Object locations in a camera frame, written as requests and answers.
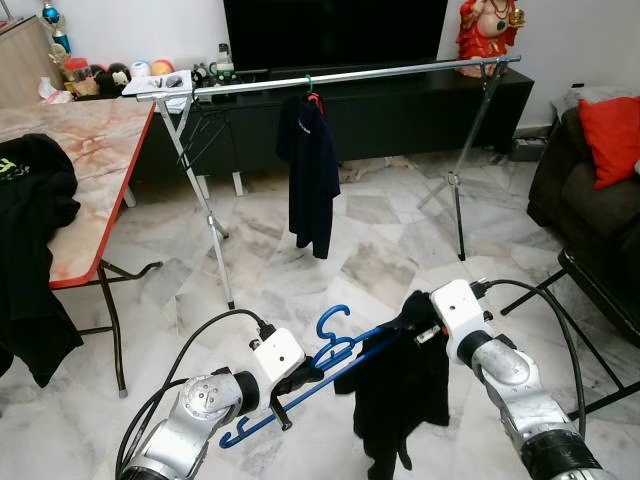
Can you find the blue plastic hanger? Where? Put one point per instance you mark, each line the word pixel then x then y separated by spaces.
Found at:
pixel 338 351

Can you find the plain black garment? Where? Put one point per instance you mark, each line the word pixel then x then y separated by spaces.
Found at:
pixel 395 400

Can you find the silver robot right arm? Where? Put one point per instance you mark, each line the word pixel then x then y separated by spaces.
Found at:
pixel 510 385

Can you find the green plastic hanger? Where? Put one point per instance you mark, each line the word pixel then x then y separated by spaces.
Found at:
pixel 308 85

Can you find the navy blue t-shirt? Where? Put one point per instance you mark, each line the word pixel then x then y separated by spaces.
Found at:
pixel 312 180

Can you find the dark brown sofa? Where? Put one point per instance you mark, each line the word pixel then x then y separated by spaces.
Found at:
pixel 590 220

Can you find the long black tv cabinet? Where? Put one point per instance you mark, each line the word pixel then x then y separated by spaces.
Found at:
pixel 400 110

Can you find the silver clothes drying rack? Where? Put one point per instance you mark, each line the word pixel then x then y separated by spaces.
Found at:
pixel 350 75

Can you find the red cushion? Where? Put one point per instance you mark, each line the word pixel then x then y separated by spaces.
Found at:
pixel 610 140

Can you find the black shirt neon green logo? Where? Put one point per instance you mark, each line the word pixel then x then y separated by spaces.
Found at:
pixel 35 270

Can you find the white lace cloth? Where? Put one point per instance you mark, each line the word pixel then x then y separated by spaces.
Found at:
pixel 600 97

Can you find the red laughing buddha statue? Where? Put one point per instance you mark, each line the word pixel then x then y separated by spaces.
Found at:
pixel 487 40

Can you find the marble folding table red edge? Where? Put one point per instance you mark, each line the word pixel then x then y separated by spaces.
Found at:
pixel 90 160

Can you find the large black television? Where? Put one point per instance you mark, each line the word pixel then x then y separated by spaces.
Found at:
pixel 330 30

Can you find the black gadget cluster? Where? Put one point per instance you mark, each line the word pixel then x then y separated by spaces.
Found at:
pixel 205 75

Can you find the small clear bottle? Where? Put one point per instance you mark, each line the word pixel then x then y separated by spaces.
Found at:
pixel 223 62

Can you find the white magazine stack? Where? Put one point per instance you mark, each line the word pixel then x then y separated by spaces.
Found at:
pixel 160 85

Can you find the orange ball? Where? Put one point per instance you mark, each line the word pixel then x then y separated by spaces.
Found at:
pixel 162 67

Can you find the white blue ball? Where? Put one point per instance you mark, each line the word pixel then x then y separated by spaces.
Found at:
pixel 141 69

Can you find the black white plush toy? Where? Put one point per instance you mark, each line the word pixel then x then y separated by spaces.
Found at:
pixel 118 75

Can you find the pink tissue pack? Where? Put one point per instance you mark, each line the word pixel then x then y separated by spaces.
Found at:
pixel 55 92

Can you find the red lidded jar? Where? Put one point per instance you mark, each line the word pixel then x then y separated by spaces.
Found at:
pixel 75 75

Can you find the light wooden cabinet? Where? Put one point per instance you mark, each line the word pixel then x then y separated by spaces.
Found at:
pixel 20 70

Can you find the gold trophy blue ball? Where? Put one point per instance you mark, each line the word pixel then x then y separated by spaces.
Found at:
pixel 51 14

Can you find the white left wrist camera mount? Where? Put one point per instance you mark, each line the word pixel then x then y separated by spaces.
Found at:
pixel 278 352

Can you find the black metal frame chair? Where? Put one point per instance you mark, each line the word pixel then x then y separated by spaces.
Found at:
pixel 600 290

